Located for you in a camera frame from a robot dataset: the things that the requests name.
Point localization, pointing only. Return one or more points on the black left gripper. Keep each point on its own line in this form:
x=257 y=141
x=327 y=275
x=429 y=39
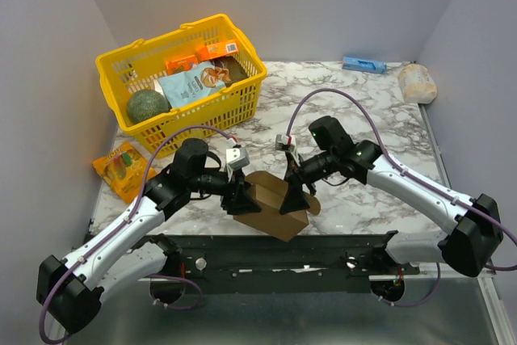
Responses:
x=241 y=203

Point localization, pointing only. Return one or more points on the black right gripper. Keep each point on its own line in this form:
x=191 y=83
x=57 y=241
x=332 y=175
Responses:
x=294 y=180

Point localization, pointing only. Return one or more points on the brown cardboard box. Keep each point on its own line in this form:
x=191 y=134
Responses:
x=269 y=191

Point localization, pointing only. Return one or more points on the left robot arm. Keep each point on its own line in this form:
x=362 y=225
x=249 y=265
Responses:
x=70 y=289

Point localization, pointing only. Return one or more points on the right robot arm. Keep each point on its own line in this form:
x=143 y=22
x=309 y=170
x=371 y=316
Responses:
x=468 y=234

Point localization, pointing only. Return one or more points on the blue flat box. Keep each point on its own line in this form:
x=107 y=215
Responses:
x=364 y=65

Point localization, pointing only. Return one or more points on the orange scrub mommy box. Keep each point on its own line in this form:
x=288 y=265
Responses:
x=178 y=65

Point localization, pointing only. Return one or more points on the orange gummy candy bag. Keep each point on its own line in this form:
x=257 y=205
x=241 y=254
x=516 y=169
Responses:
x=123 y=170

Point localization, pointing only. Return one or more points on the light blue cassava chips bag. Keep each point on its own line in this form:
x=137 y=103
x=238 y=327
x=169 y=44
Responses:
x=203 y=80

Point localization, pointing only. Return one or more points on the green melon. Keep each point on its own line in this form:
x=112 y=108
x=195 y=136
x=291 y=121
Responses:
x=146 y=104

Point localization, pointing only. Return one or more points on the white bagged bread loaf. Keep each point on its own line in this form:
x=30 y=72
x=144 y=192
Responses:
x=417 y=86

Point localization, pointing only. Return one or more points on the yellow plastic shopping basket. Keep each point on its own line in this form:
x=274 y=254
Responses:
x=139 y=65

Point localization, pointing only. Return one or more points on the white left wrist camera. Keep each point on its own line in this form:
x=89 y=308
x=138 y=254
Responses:
x=236 y=158

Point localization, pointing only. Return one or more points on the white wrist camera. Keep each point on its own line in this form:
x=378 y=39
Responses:
x=288 y=145
x=236 y=158

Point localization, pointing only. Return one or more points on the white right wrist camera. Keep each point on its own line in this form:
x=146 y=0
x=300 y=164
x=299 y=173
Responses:
x=288 y=145

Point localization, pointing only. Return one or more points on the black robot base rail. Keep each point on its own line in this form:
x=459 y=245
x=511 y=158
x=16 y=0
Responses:
x=255 y=264

